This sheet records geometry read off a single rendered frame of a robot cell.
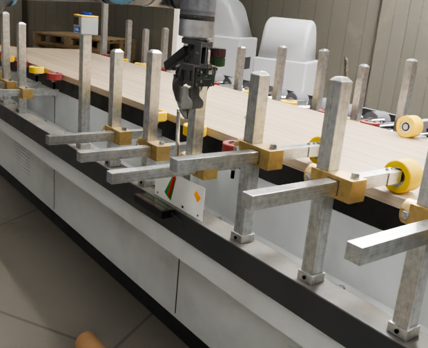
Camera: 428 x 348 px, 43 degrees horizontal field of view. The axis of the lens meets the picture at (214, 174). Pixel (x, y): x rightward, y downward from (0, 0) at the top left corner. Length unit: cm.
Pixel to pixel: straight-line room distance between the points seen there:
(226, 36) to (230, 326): 487
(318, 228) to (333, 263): 30
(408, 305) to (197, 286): 108
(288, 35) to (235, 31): 113
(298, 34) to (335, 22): 146
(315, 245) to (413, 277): 25
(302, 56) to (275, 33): 36
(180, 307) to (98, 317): 40
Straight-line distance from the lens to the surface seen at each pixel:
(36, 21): 886
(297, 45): 544
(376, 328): 118
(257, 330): 184
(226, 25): 649
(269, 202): 104
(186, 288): 212
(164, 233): 179
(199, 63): 139
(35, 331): 236
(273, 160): 132
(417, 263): 110
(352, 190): 115
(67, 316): 244
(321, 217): 123
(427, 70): 675
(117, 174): 141
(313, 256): 126
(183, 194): 162
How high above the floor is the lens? 128
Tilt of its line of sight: 17 degrees down
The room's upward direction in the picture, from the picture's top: 5 degrees clockwise
